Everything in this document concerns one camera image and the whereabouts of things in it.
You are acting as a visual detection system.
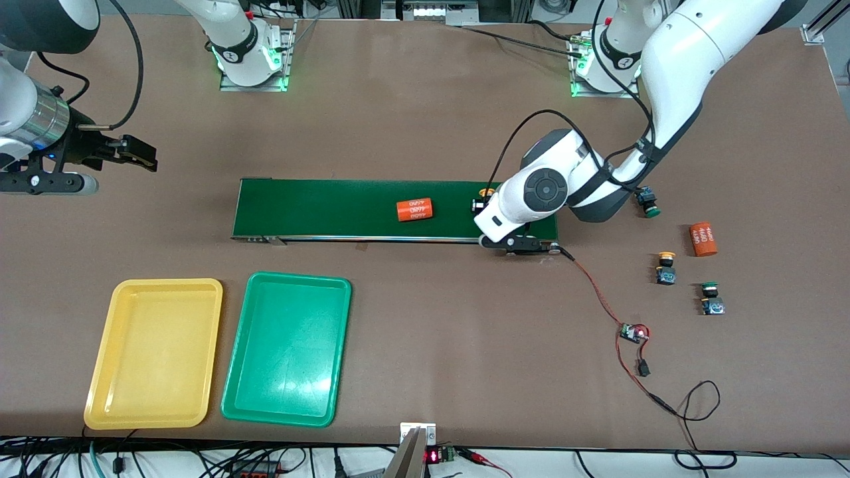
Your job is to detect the orange printed cylinder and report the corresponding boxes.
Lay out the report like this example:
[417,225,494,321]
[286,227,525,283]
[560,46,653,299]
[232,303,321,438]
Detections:
[689,222,719,258]
[396,198,435,222]

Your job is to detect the green push button switch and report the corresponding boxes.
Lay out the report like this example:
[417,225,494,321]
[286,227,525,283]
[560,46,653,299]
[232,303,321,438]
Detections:
[634,188,662,219]
[699,282,726,316]

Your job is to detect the green conveyor belt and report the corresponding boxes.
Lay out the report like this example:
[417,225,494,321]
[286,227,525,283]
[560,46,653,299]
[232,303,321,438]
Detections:
[230,177,564,256]

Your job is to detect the yellow plastic tray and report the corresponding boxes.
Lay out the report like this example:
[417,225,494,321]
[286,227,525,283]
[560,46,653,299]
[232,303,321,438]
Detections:
[84,278,224,430]

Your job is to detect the green plastic tray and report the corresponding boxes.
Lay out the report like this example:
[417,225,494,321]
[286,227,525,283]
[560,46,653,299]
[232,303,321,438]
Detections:
[220,271,353,428]

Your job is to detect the red and black clip leads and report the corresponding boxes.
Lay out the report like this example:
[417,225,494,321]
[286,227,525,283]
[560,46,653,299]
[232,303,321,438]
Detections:
[458,448,512,478]

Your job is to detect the orange power strip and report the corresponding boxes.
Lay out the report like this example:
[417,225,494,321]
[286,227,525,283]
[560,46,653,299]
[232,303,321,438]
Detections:
[229,461,280,478]

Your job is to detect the aluminium corner profile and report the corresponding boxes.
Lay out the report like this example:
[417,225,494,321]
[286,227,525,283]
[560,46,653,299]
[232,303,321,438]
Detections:
[800,0,850,46]

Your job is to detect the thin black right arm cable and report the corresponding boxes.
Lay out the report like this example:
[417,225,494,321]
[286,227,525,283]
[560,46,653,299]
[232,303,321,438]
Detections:
[37,52,90,107]

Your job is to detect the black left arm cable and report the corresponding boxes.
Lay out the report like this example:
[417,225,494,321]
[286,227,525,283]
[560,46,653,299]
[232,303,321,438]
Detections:
[487,0,658,200]

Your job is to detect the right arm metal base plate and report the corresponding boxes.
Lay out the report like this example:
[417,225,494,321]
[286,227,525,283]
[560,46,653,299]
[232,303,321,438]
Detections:
[219,19,293,92]

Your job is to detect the red and black wire pair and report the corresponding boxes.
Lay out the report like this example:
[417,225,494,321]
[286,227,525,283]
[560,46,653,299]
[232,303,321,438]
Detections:
[556,246,679,418]

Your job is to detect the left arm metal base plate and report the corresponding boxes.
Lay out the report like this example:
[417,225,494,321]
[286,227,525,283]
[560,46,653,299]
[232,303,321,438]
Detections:
[570,33,641,99]

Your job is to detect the black table cable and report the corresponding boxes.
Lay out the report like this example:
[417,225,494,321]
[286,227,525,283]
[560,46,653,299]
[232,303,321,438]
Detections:
[458,25,585,57]

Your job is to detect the aluminium frame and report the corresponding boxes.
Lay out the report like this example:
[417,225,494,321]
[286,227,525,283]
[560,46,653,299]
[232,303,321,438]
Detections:
[337,0,535,27]

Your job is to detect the silver metal bracket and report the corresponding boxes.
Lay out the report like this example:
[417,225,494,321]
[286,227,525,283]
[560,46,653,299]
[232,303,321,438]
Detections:
[400,422,438,444]

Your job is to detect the grey pointed metal mount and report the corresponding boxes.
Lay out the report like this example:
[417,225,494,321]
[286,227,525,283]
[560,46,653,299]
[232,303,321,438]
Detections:
[384,428,429,478]

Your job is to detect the thin black wire loop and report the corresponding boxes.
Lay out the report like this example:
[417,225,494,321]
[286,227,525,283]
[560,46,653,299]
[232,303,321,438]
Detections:
[674,380,722,453]

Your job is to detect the black floor cable loop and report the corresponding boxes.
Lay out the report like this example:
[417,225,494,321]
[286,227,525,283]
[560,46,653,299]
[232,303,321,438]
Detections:
[674,450,738,469]

